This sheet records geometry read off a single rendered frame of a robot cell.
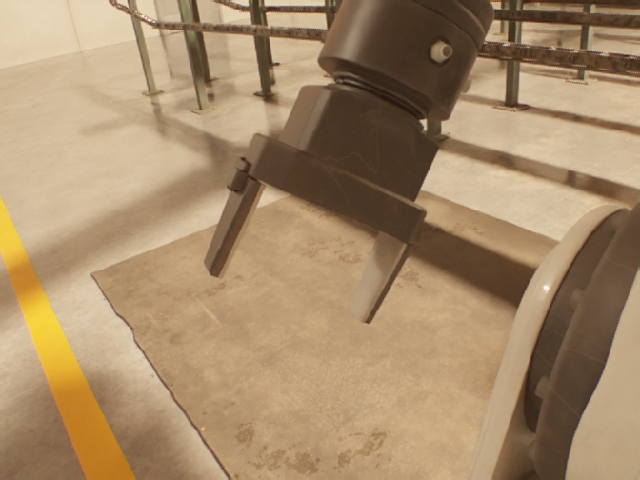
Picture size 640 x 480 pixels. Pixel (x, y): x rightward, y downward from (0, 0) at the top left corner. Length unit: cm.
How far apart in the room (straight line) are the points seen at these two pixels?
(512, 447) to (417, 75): 19
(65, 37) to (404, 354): 771
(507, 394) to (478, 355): 96
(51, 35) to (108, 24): 80
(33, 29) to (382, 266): 812
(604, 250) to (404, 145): 14
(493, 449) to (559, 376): 5
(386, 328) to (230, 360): 36
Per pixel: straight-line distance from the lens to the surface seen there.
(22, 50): 838
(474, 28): 32
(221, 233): 31
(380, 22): 30
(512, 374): 22
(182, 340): 134
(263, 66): 362
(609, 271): 20
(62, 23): 844
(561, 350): 20
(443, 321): 128
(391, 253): 35
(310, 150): 29
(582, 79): 352
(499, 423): 23
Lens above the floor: 80
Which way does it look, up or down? 29 degrees down
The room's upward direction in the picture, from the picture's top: 7 degrees counter-clockwise
